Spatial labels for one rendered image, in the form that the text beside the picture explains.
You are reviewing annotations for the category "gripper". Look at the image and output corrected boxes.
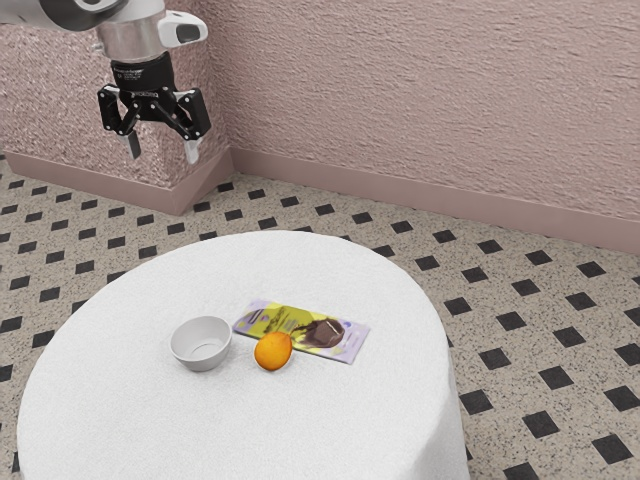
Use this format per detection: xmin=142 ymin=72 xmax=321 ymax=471
xmin=96 ymin=51 xmax=211 ymax=166

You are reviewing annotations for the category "white bowl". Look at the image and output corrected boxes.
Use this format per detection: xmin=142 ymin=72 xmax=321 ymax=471
xmin=169 ymin=315 xmax=234 ymax=374

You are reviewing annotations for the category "orange fruit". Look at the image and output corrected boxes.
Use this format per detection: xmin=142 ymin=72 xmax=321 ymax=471
xmin=253 ymin=331 xmax=294 ymax=373

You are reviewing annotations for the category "flat purple yellow snack packet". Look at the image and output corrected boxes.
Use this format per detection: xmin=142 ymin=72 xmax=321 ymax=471
xmin=231 ymin=298 xmax=371 ymax=366

